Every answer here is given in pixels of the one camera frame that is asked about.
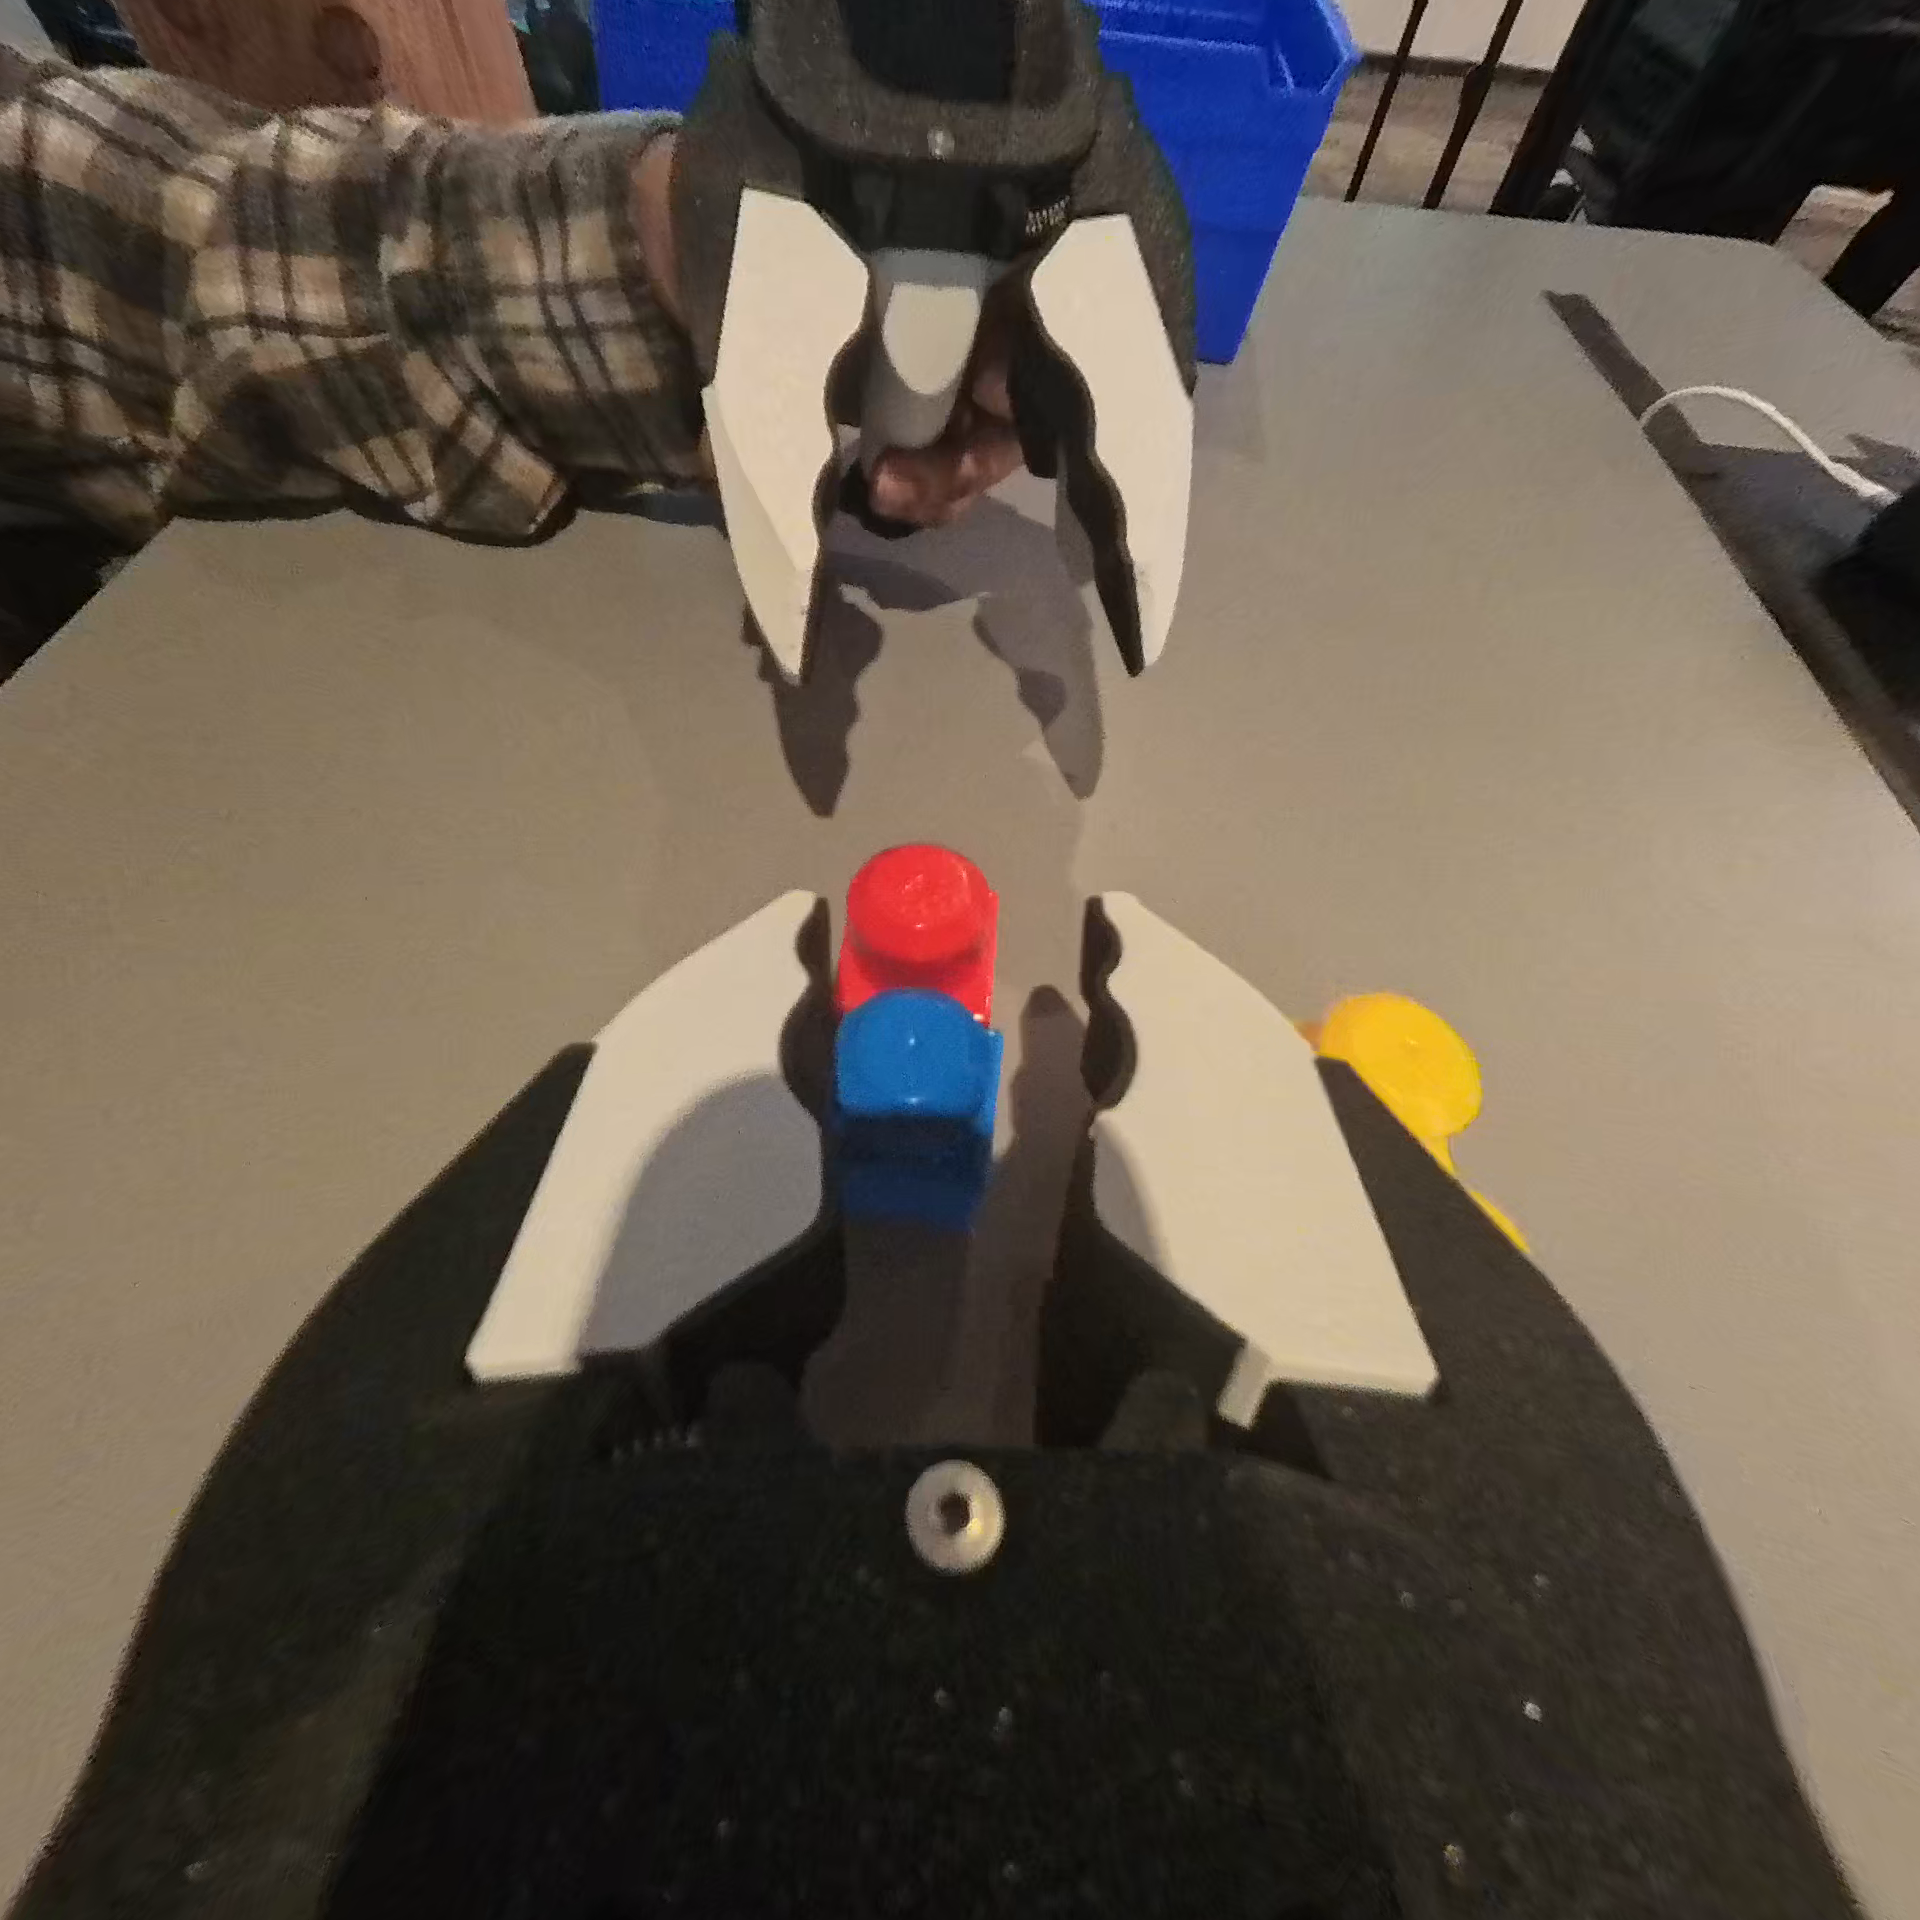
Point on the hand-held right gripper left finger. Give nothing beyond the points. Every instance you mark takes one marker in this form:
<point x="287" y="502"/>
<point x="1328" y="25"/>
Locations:
<point x="646" y="1184"/>

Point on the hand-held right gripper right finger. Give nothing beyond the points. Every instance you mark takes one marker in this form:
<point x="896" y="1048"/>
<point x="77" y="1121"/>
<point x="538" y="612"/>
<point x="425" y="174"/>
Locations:
<point x="1261" y="1200"/>

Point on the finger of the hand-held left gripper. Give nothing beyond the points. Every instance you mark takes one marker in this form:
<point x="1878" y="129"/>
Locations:
<point x="773" y="421"/>
<point x="1131" y="421"/>

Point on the yellow two-stud block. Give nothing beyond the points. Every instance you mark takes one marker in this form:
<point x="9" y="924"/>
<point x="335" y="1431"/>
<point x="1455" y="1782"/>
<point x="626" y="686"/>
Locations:
<point x="1411" y="1079"/>

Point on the blue one-stud block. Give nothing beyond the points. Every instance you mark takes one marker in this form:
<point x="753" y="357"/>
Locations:
<point x="914" y="1109"/>

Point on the blue plastic bin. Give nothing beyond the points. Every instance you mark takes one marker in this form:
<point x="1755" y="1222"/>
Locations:
<point x="1245" y="149"/>

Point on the red one-stud block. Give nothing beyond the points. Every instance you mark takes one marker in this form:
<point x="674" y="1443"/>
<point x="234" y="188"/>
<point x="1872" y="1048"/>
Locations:
<point x="914" y="932"/>

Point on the person's left forearm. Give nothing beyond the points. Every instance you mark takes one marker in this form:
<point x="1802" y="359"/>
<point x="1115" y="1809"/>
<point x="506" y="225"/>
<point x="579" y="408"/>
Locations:
<point x="301" y="301"/>

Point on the person's left hand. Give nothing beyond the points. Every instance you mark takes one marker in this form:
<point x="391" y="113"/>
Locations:
<point x="938" y="475"/>

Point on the black stanchion pole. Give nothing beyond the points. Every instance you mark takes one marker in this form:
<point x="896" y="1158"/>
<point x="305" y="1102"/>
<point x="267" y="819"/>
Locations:
<point x="1391" y="91"/>
<point x="1473" y="91"/>

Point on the wooden pillar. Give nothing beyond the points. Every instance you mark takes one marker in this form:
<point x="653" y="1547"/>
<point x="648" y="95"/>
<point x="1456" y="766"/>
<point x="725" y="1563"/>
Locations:
<point x="301" y="45"/>

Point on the black cube charger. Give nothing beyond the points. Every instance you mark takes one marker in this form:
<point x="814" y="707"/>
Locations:
<point x="1898" y="557"/>

